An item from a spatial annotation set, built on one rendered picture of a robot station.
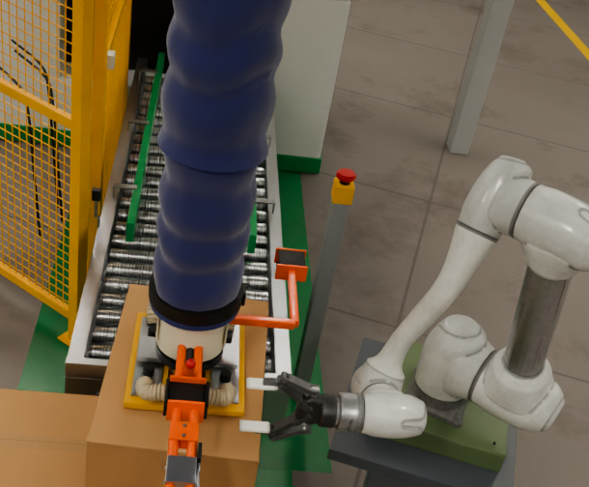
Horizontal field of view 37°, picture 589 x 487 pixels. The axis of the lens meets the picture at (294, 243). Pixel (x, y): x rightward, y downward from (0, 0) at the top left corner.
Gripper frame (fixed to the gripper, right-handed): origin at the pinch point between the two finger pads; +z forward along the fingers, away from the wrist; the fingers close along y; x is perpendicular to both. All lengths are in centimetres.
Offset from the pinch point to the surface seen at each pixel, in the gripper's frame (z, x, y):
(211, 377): 7.8, 18.6, 10.1
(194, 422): 11.9, -8.0, -1.5
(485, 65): -148, 341, 50
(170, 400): 17.5, -3.8, -3.4
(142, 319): 26.8, 38.4, 10.1
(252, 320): -1.1, 28.4, -1.2
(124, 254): 40, 126, 54
